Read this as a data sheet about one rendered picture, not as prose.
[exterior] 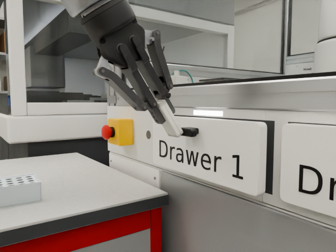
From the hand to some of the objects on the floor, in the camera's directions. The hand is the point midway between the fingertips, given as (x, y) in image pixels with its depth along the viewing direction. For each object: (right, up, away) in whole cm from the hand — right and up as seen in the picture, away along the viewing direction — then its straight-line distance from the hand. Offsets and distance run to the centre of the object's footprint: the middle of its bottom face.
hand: (166, 118), depth 50 cm
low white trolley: (-41, -91, +29) cm, 104 cm away
